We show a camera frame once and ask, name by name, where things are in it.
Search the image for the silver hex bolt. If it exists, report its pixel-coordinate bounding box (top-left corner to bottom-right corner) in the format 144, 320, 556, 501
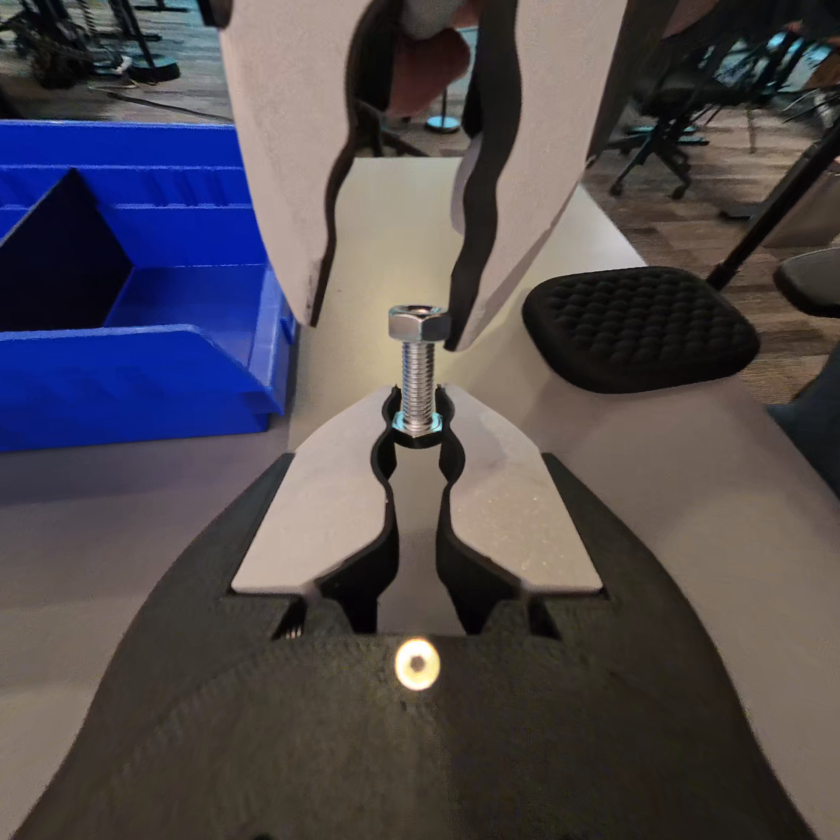
388, 303, 455, 437

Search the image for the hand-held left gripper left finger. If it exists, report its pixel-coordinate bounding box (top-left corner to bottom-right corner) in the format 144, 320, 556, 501
230, 385, 401, 634

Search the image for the black office chair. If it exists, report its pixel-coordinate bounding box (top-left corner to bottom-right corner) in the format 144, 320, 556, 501
607, 26, 788, 201

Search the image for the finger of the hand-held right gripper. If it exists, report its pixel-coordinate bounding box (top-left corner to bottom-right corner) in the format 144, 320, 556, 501
443, 0, 631, 353
220, 0, 378, 329

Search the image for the grey waste bin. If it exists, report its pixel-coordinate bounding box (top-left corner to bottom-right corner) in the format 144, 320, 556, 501
761, 171, 840, 249

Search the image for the black wrist rest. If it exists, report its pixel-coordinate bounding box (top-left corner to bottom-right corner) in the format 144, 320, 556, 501
521, 266, 761, 395

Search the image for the blue plastic bin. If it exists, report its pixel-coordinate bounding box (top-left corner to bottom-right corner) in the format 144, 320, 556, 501
0, 120, 299, 454

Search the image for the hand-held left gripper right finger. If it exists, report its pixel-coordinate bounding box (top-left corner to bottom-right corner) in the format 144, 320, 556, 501
435, 385, 606, 634

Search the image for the silver hex nut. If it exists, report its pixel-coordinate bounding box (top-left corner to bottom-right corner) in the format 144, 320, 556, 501
388, 303, 454, 342

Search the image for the person's right hand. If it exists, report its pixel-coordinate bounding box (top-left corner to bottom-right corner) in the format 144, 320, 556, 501
390, 25, 475, 120

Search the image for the grey office chair seat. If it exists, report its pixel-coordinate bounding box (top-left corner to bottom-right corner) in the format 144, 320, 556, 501
773, 248, 840, 319

